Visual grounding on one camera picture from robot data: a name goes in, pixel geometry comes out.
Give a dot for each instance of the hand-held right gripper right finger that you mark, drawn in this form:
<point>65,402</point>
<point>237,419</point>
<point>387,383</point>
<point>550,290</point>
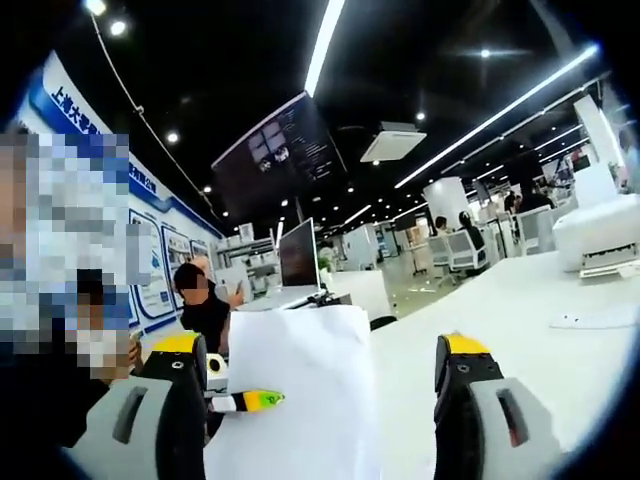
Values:
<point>480,425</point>

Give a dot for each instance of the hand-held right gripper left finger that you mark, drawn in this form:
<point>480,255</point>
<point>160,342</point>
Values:
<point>145,425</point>

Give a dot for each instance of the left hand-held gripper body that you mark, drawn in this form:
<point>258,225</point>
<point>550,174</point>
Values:
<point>217,380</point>

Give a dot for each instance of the stack of white printing papers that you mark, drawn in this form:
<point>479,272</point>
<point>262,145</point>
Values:
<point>300,360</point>

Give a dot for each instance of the white shelf unit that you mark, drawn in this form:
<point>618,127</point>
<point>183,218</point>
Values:
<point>250,265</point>

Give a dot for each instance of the black monitor stand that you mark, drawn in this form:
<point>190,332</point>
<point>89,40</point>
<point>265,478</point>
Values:
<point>320,299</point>

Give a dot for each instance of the white table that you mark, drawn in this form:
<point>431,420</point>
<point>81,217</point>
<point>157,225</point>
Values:
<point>500,300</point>

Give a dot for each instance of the black chair back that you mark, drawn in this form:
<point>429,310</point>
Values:
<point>384,323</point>

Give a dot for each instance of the computer monitor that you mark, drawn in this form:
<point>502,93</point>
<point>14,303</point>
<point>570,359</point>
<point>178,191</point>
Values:
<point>297,255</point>

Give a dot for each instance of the white office chair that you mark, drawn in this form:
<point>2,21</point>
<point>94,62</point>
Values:
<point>439,255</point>
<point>462,262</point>

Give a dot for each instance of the white printer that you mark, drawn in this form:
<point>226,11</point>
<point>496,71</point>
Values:
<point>595,235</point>

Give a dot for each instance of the hanging ceiling screen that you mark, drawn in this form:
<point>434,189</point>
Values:
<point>280,155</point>

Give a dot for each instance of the white sheets in printer feeder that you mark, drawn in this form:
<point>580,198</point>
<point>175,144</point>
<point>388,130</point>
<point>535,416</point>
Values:
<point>597,187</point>

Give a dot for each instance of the ceiling air conditioner vent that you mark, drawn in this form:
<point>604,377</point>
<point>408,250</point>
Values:
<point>394,142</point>

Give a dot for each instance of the blue white wall poster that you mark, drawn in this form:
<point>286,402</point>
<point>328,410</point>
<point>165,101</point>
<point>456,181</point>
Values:
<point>60,95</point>

